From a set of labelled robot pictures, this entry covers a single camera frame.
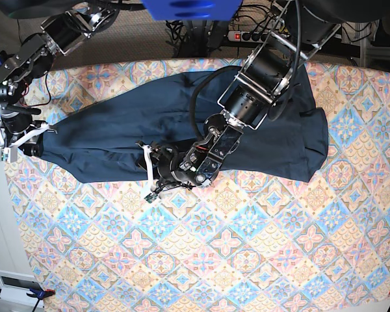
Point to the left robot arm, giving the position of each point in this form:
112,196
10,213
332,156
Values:
260,90

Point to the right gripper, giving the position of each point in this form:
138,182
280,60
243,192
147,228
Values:
20,133

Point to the dark blue t-shirt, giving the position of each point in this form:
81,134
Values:
99,143

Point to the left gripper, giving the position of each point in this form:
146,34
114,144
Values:
165,167

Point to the white wall outlet box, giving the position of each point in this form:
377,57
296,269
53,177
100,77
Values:
19,281

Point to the white power strip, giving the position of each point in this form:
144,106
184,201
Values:
246,39

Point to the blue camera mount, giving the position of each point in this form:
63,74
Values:
216,10

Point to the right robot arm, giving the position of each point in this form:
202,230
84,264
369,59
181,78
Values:
60,35

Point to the colourful patterned tablecloth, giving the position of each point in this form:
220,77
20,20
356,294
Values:
251,242

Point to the blue clamp front left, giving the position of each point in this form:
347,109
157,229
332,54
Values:
35,294

